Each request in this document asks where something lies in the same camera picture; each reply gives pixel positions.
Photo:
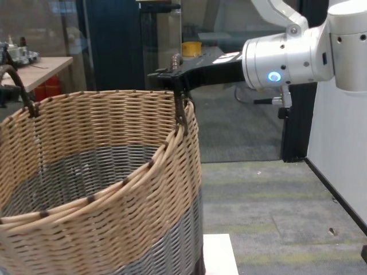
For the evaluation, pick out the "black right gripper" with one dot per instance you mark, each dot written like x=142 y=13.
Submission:
x=218 y=70

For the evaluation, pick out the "tan grey black woven basket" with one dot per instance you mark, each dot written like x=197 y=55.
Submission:
x=100 y=229

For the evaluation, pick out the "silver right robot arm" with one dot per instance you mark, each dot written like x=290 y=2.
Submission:
x=286 y=63

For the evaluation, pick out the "yellow round container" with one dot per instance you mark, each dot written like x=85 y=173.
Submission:
x=192 y=48

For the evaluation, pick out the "dark tall column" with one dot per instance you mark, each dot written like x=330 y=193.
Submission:
x=114 y=43

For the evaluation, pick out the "light wood desk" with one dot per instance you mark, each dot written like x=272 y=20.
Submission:
x=43 y=68

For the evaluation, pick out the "grey desktop equipment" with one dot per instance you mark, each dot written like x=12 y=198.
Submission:
x=20 y=53

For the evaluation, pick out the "black partition foot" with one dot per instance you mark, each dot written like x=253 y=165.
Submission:
x=364 y=255

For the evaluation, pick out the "black partition post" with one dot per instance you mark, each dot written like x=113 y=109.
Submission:
x=298 y=129

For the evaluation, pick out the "white square pedestal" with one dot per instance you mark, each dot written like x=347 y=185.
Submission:
x=220 y=257

